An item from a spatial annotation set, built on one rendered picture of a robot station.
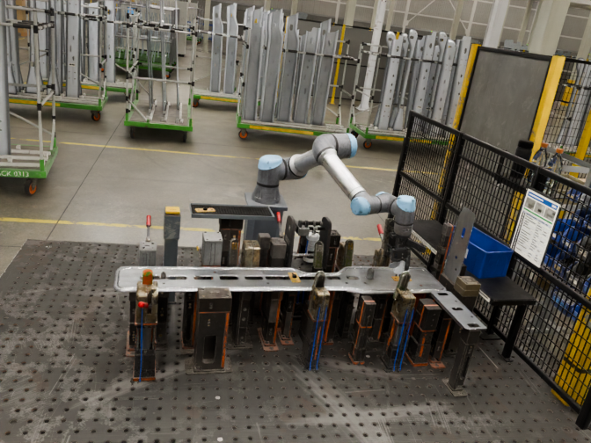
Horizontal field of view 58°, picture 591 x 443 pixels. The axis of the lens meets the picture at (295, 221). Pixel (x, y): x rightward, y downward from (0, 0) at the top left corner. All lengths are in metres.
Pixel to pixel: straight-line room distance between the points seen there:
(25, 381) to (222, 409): 0.70
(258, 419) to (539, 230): 1.40
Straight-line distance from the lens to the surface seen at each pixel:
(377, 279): 2.33
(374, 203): 2.16
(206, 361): 2.12
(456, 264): 2.47
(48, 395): 2.08
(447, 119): 10.27
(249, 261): 2.27
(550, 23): 9.74
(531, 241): 2.52
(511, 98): 4.44
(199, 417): 1.95
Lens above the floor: 2.01
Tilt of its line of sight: 21 degrees down
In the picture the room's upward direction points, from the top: 8 degrees clockwise
